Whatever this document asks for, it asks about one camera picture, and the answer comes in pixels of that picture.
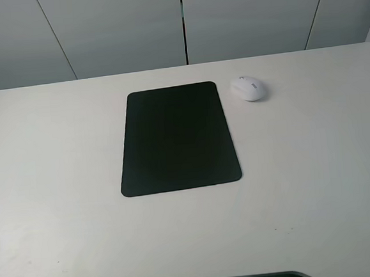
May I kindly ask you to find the white wireless computer mouse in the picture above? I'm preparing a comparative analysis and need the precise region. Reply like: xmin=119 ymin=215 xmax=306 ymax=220
xmin=230 ymin=76 xmax=267 ymax=102

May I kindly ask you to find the black rectangular mouse pad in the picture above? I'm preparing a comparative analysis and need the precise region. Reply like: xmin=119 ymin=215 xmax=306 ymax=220
xmin=121 ymin=81 xmax=242 ymax=198

